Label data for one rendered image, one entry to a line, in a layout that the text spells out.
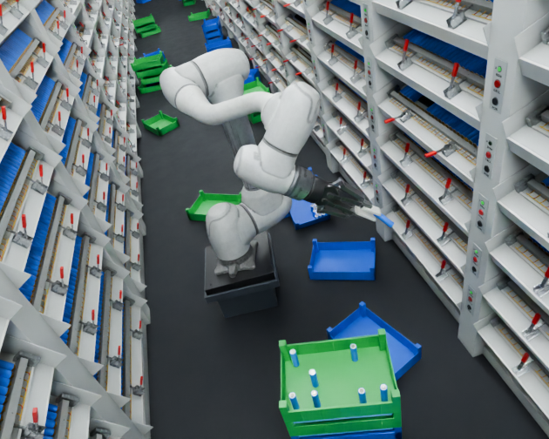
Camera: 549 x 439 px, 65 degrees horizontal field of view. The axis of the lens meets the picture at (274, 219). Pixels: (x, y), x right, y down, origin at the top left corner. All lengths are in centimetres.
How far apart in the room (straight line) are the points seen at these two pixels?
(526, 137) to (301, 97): 53
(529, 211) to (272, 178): 64
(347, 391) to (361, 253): 101
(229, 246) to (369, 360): 77
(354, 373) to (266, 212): 80
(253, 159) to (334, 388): 65
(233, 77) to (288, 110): 54
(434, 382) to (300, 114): 110
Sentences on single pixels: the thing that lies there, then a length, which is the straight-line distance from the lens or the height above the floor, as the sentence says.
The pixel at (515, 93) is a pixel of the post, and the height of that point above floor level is 103.
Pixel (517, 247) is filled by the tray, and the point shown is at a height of 57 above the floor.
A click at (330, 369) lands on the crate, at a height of 40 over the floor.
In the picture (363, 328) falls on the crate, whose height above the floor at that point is 0.
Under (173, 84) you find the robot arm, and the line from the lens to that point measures 152.
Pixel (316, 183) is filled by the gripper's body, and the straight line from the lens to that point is 117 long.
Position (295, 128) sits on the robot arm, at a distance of 108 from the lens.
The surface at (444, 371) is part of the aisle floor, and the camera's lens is 177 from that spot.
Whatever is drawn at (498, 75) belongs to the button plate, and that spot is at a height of 106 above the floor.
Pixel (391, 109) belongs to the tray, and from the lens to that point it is 172.
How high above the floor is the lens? 151
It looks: 38 degrees down
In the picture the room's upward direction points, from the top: 15 degrees counter-clockwise
